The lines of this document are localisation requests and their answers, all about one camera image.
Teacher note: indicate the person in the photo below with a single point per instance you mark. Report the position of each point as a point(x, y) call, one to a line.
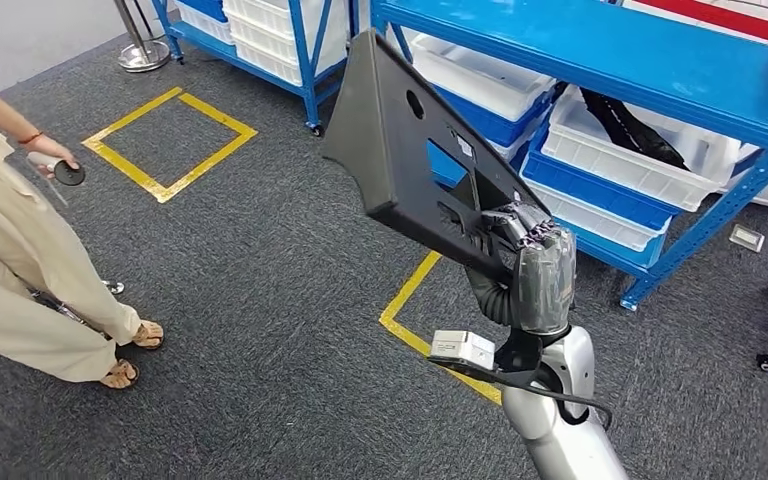
point(13, 265)

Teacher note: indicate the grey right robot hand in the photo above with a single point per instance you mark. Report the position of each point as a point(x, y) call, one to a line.
point(546, 278)

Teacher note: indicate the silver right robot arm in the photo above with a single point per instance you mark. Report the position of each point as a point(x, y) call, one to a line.
point(556, 424)

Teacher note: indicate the black plastic trim part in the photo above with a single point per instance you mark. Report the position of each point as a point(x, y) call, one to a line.
point(629, 129)

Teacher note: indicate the chrome stanchion with round base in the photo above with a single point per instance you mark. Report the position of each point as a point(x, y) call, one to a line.
point(144, 56)

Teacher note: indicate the yellow floor tape square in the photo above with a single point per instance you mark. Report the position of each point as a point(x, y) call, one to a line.
point(133, 116)
point(410, 285)

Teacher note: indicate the blue plastic bin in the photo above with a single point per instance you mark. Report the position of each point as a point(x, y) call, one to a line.
point(490, 119)
point(589, 192)

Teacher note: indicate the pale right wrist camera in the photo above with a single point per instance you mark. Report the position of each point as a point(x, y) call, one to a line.
point(460, 348)

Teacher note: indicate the small white floor box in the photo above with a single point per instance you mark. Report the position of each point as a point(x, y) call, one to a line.
point(746, 238)

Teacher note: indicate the black plastic plate bracket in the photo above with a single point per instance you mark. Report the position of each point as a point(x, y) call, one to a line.
point(371, 132)

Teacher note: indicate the black round handheld controller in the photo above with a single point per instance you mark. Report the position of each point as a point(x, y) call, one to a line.
point(69, 173)

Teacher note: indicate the person's left hand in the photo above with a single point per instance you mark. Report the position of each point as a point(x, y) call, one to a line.
point(49, 151)

